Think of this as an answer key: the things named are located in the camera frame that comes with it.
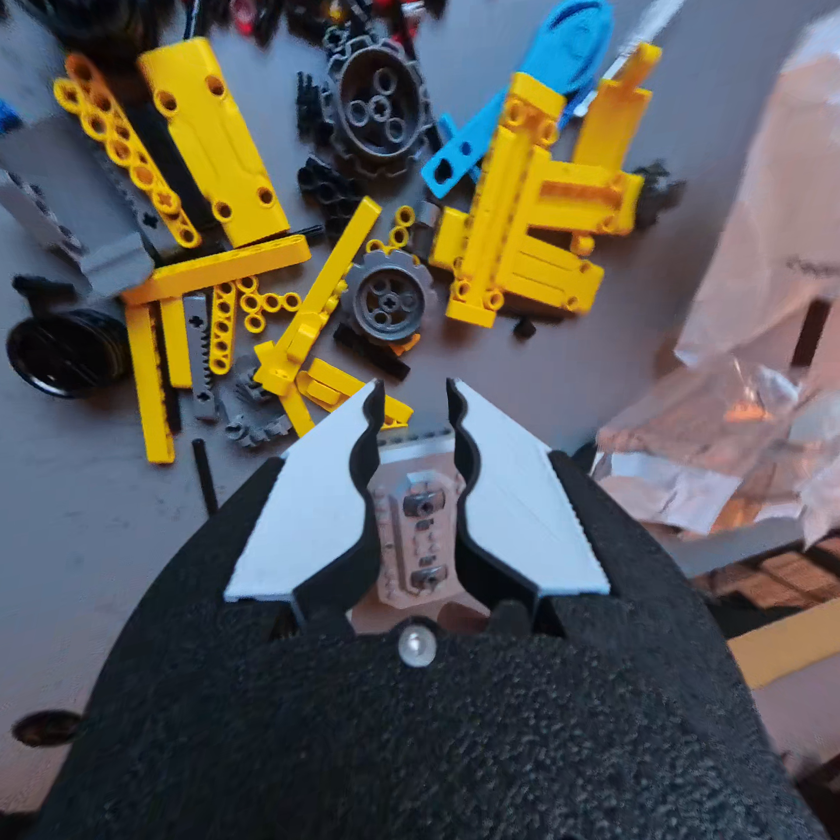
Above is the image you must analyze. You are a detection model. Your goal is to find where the clear bag with white paper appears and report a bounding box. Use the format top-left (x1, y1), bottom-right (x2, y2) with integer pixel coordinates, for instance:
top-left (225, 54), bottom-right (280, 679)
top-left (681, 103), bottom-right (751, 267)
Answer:
top-left (589, 12), bottom-right (840, 547)

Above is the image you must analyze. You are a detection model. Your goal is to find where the grey wheel hub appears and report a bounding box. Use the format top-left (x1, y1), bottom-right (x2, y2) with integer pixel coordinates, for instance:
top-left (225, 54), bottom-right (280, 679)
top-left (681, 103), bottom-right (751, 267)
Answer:
top-left (340, 249), bottom-right (438, 347)
top-left (325, 36), bottom-right (435, 179)

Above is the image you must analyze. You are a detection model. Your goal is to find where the heap of large yellow beams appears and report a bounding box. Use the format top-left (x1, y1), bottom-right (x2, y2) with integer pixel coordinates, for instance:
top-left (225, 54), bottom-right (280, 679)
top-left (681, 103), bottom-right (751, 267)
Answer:
top-left (0, 36), bottom-right (664, 466)

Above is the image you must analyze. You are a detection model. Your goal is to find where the grey desk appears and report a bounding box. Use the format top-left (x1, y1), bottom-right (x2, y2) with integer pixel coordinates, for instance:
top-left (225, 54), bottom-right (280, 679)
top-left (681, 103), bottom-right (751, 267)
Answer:
top-left (0, 0), bottom-right (840, 815)

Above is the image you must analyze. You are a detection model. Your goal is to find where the grey motor block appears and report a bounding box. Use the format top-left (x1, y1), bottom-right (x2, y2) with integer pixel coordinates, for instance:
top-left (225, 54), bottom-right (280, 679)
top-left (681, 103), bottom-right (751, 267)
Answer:
top-left (366, 427), bottom-right (468, 613)

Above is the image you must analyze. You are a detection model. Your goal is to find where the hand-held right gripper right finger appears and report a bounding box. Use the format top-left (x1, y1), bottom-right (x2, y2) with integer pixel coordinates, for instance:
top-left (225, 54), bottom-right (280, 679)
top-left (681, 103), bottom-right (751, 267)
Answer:
top-left (446, 378), bottom-right (613, 601)

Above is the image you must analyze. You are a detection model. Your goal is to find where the pile of small brick connectors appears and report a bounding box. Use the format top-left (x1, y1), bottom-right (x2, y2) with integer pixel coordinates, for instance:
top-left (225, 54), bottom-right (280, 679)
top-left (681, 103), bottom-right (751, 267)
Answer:
top-left (184, 0), bottom-right (448, 43)

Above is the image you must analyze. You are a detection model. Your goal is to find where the blue brick separator tool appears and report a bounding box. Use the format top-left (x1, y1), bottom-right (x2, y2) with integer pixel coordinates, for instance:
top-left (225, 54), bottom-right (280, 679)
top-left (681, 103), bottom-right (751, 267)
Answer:
top-left (420, 0), bottom-right (616, 199)

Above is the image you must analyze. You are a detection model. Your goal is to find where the long black axle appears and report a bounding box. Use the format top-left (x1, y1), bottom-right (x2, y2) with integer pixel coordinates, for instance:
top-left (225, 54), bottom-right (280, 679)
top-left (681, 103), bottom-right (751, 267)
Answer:
top-left (190, 438), bottom-right (221, 517)

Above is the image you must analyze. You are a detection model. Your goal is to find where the desk with yellow edge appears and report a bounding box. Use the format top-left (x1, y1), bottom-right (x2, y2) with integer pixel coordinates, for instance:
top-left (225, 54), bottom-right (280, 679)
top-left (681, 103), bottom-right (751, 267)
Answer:
top-left (725, 596), bottom-right (840, 691)

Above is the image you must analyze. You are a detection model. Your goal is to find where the black tyre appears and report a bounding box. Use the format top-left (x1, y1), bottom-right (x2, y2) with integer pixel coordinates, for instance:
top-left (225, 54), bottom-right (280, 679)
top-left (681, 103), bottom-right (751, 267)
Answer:
top-left (7, 308), bottom-right (133, 399)

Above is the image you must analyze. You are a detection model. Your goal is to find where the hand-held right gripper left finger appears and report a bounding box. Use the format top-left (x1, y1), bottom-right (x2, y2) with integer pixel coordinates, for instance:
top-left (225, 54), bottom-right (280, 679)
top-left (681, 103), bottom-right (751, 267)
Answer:
top-left (224, 379), bottom-right (387, 632)

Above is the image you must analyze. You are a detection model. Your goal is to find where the clear brick piece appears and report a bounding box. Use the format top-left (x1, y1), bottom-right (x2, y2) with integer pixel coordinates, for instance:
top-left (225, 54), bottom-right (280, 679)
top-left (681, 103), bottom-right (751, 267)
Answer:
top-left (577, 0), bottom-right (685, 114)

